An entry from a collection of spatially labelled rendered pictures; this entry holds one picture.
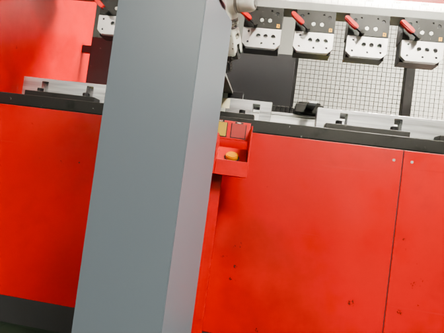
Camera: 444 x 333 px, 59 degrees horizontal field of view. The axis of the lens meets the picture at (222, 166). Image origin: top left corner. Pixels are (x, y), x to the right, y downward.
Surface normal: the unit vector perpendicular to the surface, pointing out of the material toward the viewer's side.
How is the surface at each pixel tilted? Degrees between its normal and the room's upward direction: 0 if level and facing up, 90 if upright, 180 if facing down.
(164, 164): 90
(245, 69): 90
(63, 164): 90
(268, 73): 90
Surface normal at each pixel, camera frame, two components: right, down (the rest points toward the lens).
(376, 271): -0.12, -0.05
